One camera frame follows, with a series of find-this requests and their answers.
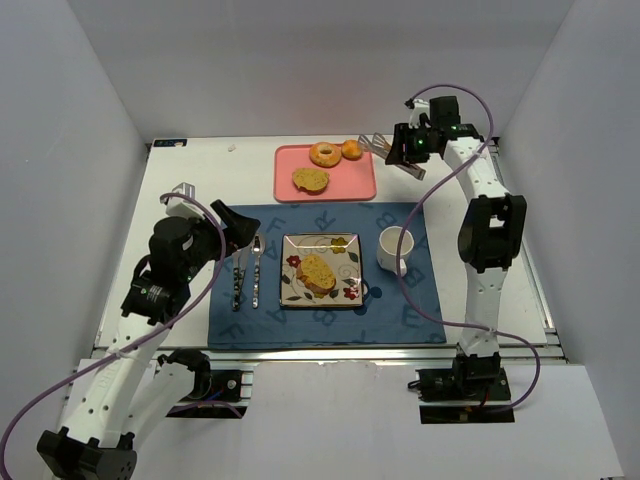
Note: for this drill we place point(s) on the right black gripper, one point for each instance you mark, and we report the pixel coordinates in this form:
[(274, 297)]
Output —
[(400, 147)]

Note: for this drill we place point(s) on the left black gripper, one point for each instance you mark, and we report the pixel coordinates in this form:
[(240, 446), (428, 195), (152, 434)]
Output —
[(226, 228)]

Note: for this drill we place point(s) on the metal serving tongs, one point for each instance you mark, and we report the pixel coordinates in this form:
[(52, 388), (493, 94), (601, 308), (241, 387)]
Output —
[(378, 144)]

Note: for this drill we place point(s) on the round bread roll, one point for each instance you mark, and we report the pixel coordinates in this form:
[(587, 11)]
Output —
[(351, 150)]

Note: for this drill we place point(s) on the herb bread slice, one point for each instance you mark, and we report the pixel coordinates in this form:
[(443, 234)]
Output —
[(310, 180), (316, 275)]

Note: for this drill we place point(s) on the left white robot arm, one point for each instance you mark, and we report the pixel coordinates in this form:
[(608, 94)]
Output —
[(100, 438)]

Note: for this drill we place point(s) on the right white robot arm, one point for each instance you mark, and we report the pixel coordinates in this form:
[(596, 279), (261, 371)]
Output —
[(490, 236)]

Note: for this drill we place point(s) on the silver knife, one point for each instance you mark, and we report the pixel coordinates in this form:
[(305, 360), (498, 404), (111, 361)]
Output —
[(245, 252)]

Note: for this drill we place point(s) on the silver spoon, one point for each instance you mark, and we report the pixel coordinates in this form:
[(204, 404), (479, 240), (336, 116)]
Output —
[(258, 249)]

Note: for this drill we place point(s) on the silver fork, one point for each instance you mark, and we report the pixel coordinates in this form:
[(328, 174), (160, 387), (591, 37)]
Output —
[(236, 280)]

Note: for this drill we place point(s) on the sesame bagel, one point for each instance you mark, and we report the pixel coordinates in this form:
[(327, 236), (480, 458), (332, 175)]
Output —
[(325, 155)]

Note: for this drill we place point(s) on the blue letter placemat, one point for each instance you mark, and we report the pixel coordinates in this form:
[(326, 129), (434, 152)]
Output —
[(389, 315)]

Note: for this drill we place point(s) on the pink serving tray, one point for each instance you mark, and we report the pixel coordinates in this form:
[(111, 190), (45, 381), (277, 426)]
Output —
[(349, 180)]

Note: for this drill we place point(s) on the white ceramic mug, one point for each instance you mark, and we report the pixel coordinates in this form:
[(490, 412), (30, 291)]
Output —
[(393, 251)]

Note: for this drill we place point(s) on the square floral plate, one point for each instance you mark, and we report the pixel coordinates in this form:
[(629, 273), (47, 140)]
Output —
[(342, 252)]

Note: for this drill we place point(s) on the left blue table label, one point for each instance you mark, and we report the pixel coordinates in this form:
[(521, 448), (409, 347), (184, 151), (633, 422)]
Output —
[(169, 143)]

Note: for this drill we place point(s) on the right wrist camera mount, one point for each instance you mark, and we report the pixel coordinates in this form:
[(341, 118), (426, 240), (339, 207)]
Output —
[(419, 113)]

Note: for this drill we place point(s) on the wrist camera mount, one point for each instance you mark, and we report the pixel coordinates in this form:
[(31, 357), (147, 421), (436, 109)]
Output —
[(179, 204), (419, 113)]

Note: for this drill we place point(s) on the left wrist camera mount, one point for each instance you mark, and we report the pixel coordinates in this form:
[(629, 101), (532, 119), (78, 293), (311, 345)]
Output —
[(179, 204)]

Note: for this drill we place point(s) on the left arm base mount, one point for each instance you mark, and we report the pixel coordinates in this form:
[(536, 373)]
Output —
[(218, 392)]

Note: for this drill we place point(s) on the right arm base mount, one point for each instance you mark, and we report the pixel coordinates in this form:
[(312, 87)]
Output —
[(443, 402)]

